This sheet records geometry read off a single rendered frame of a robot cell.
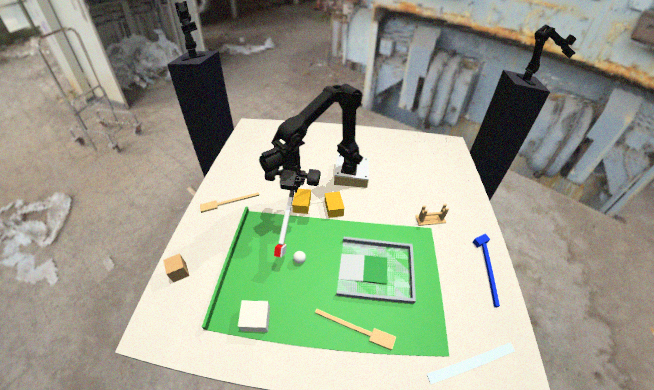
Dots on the blue putter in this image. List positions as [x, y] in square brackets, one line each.
[482, 241]

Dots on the white golf ball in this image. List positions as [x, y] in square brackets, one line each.
[299, 257]

